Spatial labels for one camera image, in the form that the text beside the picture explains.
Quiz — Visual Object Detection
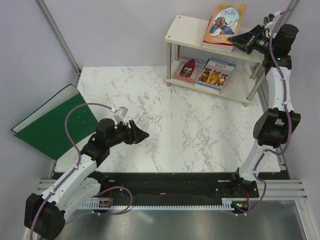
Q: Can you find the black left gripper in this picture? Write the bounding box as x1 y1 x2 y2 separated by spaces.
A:
107 120 149 148

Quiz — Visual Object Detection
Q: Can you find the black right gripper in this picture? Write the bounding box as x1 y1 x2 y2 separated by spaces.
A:
228 24 276 55

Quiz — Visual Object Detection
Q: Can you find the Charlie Chocolate Factory book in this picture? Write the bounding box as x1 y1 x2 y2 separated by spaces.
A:
201 45 234 53

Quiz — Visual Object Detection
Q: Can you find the orange Charlie portrait book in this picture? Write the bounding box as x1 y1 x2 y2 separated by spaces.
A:
202 4 247 46

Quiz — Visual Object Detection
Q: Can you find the red 13-Storey Treehouse book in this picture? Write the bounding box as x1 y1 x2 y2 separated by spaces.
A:
201 16 235 46

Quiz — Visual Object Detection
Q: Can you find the Why Do Dogs Bark book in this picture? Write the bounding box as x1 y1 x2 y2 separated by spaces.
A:
194 58 236 95

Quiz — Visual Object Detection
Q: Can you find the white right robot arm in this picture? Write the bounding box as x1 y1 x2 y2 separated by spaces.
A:
227 24 301 197

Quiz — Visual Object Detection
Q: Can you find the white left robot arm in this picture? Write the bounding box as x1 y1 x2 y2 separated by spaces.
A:
24 118 150 240

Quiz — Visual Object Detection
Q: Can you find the white two-tier shelf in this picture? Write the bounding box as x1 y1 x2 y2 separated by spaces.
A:
164 15 264 107

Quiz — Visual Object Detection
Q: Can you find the red house cover book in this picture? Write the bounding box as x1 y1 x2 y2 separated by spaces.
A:
172 57 203 85

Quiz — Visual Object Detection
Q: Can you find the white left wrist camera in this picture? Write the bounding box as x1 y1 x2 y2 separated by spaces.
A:
110 106 128 125

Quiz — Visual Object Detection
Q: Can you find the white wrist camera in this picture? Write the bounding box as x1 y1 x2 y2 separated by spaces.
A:
110 106 128 125
263 11 282 29

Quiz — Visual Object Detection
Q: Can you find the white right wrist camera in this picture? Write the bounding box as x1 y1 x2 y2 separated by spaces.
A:
263 11 282 29

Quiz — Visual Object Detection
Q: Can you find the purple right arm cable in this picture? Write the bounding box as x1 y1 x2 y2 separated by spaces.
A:
226 7 292 216

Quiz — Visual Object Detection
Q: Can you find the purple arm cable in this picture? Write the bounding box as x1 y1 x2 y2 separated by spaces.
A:
226 7 292 216
29 102 133 240

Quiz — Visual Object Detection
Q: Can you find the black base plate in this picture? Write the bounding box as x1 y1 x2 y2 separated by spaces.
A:
53 171 261 207

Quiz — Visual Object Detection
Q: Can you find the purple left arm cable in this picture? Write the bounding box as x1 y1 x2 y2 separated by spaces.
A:
29 102 133 240

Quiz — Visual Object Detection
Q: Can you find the green ring binder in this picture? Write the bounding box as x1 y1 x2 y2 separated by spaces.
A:
11 84 98 161

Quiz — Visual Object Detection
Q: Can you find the white slotted cable duct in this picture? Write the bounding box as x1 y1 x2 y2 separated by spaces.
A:
79 198 249 211

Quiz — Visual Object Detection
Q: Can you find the aluminium rail frame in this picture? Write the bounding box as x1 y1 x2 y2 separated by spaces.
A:
36 179 308 201

